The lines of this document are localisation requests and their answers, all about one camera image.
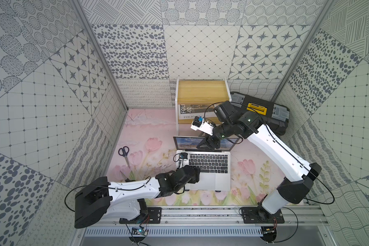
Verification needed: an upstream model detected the white slotted cable duct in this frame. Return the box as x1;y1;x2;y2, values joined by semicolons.
84;226;263;238

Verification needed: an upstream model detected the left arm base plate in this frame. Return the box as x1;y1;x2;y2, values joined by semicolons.
120;207;162;224

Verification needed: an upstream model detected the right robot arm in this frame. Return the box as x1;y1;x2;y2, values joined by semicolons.
191;101;322;216

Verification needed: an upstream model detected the white wooden shelf rack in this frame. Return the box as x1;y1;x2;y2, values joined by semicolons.
175;79;232;124

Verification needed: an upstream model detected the silver laptop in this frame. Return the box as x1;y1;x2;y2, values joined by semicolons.
173;136;238;192

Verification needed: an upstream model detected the pink floral table mat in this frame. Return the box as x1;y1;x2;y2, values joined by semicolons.
106;109;284;206

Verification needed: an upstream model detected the black scissors upper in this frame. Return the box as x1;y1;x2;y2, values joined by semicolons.
118;146;131;168

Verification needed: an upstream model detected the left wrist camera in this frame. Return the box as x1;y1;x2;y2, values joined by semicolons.
178;152;189;168

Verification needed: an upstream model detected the Folio-02 white book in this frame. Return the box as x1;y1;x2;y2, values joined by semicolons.
178;104;219;120

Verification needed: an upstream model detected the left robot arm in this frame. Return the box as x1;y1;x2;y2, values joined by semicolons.
74;165;200;229

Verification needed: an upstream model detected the aluminium mounting rail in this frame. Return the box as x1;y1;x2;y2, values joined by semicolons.
127;206;329;227

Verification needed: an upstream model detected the black yellow toolbox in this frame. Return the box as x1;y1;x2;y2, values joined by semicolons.
230;92;290;136

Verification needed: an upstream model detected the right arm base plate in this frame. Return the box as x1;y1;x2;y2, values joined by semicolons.
239;207;285;224

